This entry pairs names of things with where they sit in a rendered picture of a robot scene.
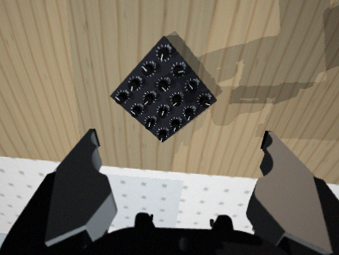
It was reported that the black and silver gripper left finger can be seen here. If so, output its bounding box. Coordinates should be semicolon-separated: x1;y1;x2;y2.
0;128;118;255

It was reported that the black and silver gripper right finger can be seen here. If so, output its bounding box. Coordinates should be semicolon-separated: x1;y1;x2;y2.
246;130;339;255

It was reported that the black knob box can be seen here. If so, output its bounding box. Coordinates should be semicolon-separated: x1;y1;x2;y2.
111;36;217;142

